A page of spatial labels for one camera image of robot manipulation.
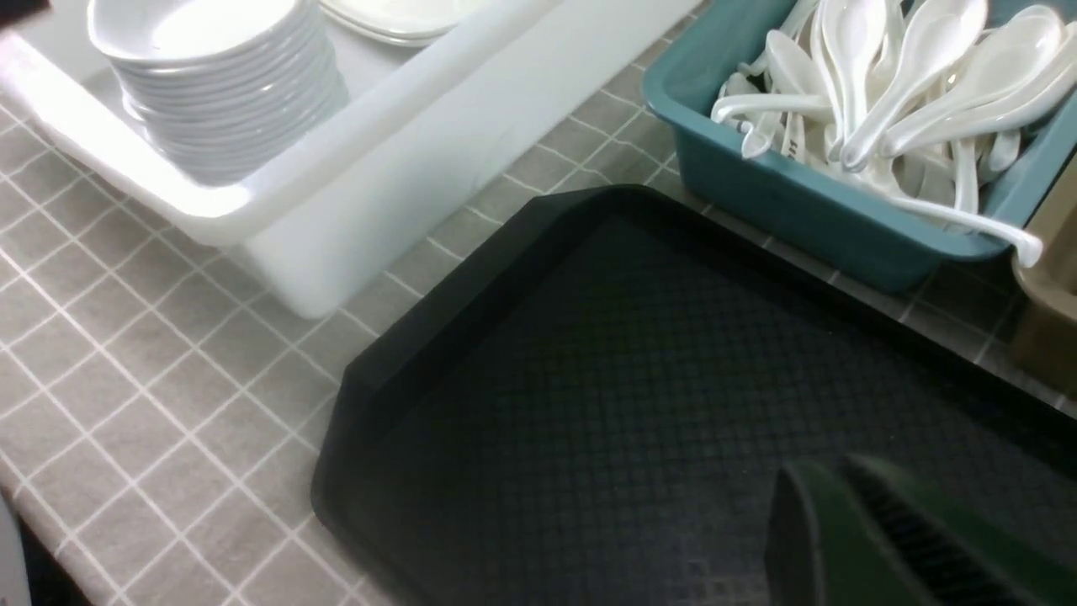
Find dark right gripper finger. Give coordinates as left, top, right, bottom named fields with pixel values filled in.
left=764, top=454, right=1076, bottom=605

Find large white square plate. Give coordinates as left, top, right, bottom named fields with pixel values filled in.
left=320, top=1, right=487, bottom=47

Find black serving tray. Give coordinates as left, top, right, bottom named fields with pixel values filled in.
left=311, top=187, right=1076, bottom=605

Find teal plastic bin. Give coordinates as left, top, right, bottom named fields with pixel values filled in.
left=643, top=1, right=1005, bottom=291

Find brown plastic bin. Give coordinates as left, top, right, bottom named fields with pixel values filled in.
left=1009, top=157, right=1076, bottom=400

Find long white spoon on rim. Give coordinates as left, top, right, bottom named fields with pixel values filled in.
left=884, top=194, right=1045, bottom=268

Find large translucent white bin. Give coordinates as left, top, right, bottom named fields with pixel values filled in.
left=3, top=1, right=697, bottom=319

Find grey checked tablecloth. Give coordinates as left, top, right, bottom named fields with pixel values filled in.
left=1, top=31, right=1074, bottom=605

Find stack of white bowls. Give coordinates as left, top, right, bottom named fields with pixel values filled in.
left=86, top=1, right=350, bottom=187

